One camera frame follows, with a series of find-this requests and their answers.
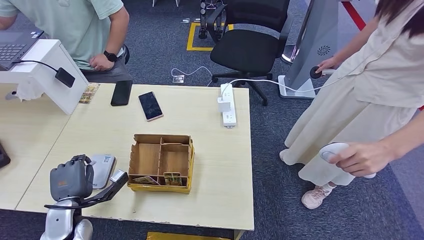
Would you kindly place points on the person's left hand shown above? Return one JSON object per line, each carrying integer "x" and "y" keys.
{"x": 101, "y": 63}
{"x": 364, "y": 159}

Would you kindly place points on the silver floor socket plate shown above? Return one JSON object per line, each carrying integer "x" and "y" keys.
{"x": 186, "y": 20}
{"x": 178, "y": 79}

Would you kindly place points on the patterned room key card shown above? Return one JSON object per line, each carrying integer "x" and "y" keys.
{"x": 173, "y": 179}
{"x": 145, "y": 181}

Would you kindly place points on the red barrier belt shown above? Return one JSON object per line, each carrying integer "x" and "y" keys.
{"x": 354, "y": 14}

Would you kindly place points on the person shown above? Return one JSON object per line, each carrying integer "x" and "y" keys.
{"x": 348, "y": 109}
{"x": 66, "y": 20}

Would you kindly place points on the grey round base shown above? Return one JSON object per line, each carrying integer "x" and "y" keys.
{"x": 10, "y": 96}

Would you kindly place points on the grey kiosk stand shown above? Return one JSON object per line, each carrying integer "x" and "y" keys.
{"x": 314, "y": 39}

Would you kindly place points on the grey laptop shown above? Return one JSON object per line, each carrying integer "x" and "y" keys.
{"x": 15, "y": 46}

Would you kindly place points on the black smartphone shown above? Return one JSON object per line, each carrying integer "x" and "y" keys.
{"x": 121, "y": 93}

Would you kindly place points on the black office chair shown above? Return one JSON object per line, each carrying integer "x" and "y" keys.
{"x": 245, "y": 49}

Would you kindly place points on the white VR controller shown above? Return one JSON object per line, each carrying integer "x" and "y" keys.
{"x": 315, "y": 72}
{"x": 328, "y": 151}

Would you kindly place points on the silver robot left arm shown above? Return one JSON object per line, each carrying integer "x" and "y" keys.
{"x": 59, "y": 222}

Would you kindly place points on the white tissue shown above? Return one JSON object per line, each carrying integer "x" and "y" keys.
{"x": 28, "y": 92}

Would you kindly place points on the smartphone with pink edge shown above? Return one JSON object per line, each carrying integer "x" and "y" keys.
{"x": 150, "y": 106}

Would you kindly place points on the cardboard organizer box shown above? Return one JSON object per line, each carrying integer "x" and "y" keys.
{"x": 149, "y": 159}

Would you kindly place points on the white power strip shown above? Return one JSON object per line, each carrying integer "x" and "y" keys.
{"x": 229, "y": 117}

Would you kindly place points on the white charger plug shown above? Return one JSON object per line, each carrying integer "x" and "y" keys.
{"x": 224, "y": 104}

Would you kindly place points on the yellow cardboard box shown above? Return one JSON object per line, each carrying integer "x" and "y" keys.
{"x": 185, "y": 236}

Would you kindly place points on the stack of patterned cards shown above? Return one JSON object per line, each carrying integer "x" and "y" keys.
{"x": 89, "y": 93}

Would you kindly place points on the black wristwatch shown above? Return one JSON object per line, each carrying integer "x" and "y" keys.
{"x": 110, "y": 56}

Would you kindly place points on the black adapter box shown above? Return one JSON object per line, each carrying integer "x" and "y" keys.
{"x": 65, "y": 77}

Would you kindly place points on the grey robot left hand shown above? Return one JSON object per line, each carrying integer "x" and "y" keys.
{"x": 71, "y": 179}

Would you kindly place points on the black robot legs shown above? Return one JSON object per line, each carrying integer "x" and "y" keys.
{"x": 203, "y": 16}

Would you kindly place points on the person's right hand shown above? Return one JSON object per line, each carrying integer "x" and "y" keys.
{"x": 329, "y": 64}

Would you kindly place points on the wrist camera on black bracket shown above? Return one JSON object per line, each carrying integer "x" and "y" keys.
{"x": 117, "y": 176}

